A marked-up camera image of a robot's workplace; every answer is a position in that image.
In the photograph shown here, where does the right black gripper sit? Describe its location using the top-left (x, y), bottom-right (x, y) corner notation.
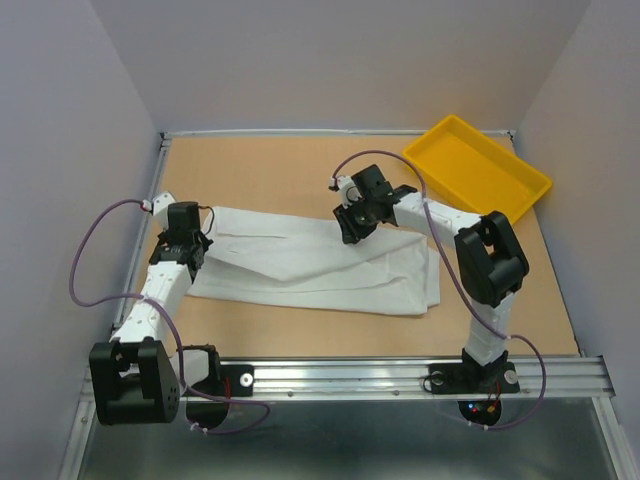
top-left (332, 194), bottom-right (377, 245)

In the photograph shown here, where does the white long sleeve shirt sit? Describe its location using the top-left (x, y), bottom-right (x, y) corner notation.
top-left (188, 207), bottom-right (441, 316)

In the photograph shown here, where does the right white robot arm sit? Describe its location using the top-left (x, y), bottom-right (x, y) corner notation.
top-left (329, 165), bottom-right (529, 395)

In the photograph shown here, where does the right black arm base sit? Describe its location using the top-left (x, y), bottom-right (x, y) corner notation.
top-left (428, 362), bottom-right (520, 395)

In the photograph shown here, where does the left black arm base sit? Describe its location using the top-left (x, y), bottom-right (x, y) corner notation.
top-left (193, 363), bottom-right (255, 398)

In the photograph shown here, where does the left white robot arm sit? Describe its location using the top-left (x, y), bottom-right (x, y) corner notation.
top-left (89, 192), bottom-right (223, 426)

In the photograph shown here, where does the yellow plastic bin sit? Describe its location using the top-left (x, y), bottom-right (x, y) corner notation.
top-left (403, 115), bottom-right (552, 223)

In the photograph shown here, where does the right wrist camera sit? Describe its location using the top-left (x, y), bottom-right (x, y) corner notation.
top-left (329, 175), bottom-right (361, 208)

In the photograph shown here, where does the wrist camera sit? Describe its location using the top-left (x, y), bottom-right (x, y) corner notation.
top-left (329, 175), bottom-right (361, 208)
top-left (141, 191), bottom-right (176, 229)

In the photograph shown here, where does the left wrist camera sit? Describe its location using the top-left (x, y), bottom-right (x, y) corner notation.
top-left (141, 191), bottom-right (176, 229)

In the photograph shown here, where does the aluminium mounting rail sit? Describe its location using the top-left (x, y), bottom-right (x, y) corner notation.
top-left (79, 355), bottom-right (617, 401)

